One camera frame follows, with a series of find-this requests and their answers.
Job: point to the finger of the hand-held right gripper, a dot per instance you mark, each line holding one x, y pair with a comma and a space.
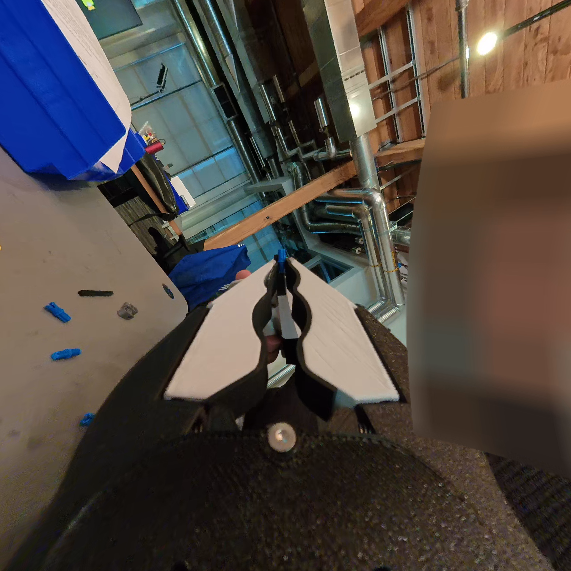
287, 321

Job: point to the blue striped jacket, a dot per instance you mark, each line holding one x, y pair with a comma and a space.
205, 272

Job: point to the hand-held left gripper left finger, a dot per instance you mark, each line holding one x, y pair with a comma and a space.
214, 348

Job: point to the silver ventilation duct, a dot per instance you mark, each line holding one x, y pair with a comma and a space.
374, 214

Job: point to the printed paper sheet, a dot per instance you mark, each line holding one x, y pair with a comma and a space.
89, 53

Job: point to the black shoulder bag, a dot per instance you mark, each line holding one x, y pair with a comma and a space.
156, 187

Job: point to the black toy axle rod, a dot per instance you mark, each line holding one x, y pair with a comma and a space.
95, 293

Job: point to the person's right hand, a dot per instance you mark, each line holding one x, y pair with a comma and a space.
273, 349

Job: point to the round ceiling lamp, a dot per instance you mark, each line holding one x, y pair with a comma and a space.
487, 43

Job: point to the red bottle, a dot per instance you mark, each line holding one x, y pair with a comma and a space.
155, 146

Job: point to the black monitor on stand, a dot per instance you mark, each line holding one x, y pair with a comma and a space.
111, 18

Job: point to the blue storage bin with tag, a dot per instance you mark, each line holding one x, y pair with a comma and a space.
40, 89

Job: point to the grey toy cross connector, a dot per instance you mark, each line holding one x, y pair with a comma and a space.
127, 311

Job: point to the black light stand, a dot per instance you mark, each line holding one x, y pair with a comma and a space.
161, 75

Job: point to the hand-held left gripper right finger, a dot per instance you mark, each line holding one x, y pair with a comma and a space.
348, 352

